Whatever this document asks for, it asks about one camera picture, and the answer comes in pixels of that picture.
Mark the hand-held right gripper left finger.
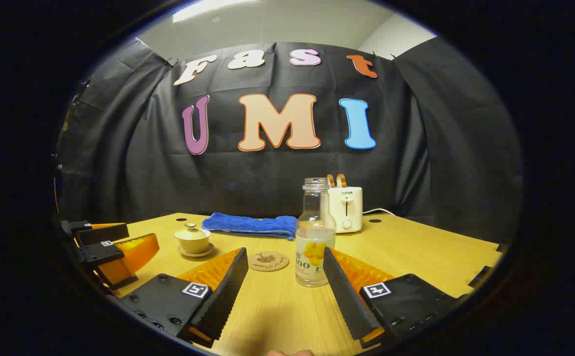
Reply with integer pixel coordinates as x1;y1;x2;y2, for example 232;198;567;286
114;247;249;349

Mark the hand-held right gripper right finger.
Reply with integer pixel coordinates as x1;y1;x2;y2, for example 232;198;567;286
323;246;468;349

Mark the round cork coaster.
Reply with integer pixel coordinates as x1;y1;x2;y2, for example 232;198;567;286
247;251;290;272

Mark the beige teacup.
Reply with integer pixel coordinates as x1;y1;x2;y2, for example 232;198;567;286
175;228;212;255

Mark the clear glass water bottle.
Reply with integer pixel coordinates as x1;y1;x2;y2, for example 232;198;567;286
295;178;337;288

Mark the beige saucer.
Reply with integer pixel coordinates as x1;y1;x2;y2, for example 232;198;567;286
177;243;215;258

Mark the blue towel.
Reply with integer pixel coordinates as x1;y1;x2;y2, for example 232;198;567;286
202;213;298;241

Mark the white toaster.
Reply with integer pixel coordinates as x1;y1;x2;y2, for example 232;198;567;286
328;186;363;234

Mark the black backdrop cloth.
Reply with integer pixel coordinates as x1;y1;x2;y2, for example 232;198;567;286
55;37;523;243

